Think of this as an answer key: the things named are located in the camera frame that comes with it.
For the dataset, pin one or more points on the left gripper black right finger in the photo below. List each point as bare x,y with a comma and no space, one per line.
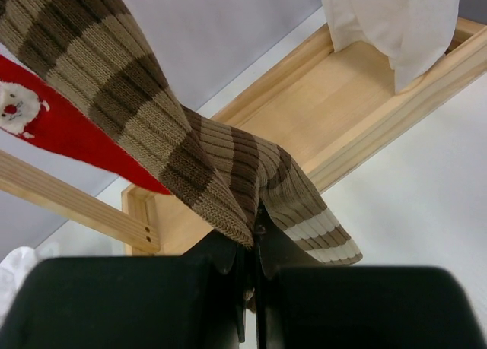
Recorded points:
301,303

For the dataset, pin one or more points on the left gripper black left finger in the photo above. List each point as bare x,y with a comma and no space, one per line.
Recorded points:
195,300

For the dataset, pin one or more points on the red sock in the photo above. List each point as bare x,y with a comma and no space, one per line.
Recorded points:
34,112

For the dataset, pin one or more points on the brown beige striped sock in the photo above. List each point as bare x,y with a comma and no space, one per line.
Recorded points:
94,54

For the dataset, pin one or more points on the white sock with black stripes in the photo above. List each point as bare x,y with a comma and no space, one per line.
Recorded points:
14,268

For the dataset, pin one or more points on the wooden clothes rack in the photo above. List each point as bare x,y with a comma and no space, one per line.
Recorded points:
330,110

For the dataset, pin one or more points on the white tank top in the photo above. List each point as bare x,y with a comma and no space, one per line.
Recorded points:
412,34

